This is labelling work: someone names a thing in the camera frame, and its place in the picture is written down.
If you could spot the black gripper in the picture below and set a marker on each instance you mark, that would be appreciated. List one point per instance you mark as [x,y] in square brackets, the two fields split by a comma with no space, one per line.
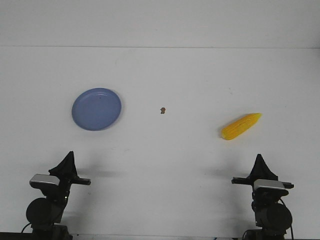
[260,170]
[67,172]

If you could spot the yellow corn cob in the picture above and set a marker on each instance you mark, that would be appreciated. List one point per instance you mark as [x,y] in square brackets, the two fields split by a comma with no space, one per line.
[239,126]

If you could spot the blue round plate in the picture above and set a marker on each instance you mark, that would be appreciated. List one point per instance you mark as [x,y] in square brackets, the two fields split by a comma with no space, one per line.
[96,109]

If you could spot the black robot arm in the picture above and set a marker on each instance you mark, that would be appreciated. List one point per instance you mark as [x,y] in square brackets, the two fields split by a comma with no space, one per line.
[44,214]
[272,217]

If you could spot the small brown table mark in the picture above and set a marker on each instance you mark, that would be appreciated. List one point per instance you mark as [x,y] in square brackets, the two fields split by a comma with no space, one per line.
[162,110]

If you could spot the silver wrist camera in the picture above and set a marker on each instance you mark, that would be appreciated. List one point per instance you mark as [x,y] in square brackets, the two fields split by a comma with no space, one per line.
[265,184]
[39,181]

